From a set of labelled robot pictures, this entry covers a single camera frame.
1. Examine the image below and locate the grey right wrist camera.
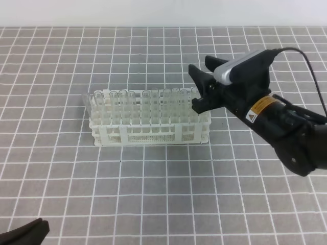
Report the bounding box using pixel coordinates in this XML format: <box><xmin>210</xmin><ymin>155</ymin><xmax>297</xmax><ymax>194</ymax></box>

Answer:
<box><xmin>213</xmin><ymin>50</ymin><xmax>277</xmax><ymax>86</ymax></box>

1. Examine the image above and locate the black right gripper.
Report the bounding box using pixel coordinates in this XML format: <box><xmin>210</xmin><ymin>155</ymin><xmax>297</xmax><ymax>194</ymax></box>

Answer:
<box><xmin>188</xmin><ymin>55</ymin><xmax>253</xmax><ymax>120</ymax></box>

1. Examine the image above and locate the grey grid tablecloth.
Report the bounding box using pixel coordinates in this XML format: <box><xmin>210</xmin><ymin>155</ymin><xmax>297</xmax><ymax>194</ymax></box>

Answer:
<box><xmin>1</xmin><ymin>27</ymin><xmax>326</xmax><ymax>244</ymax></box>

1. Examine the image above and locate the white plastic test tube rack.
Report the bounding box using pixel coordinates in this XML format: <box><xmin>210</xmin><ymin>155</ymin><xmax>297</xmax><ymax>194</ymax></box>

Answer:
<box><xmin>89</xmin><ymin>88</ymin><xmax>211</xmax><ymax>146</ymax></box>

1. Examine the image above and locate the clear leaning test tube left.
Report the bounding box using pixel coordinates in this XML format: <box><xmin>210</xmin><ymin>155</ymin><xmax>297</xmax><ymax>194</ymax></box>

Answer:
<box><xmin>82</xmin><ymin>93</ymin><xmax>92</xmax><ymax>119</ymax></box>

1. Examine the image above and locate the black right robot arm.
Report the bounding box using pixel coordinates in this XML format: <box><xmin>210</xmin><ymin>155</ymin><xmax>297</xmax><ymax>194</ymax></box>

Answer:
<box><xmin>188</xmin><ymin>51</ymin><xmax>326</xmax><ymax>177</ymax></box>

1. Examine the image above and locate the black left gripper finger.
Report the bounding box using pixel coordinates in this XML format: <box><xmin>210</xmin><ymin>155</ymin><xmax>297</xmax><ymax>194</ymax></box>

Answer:
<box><xmin>1</xmin><ymin>218</ymin><xmax>49</xmax><ymax>245</ymax></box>

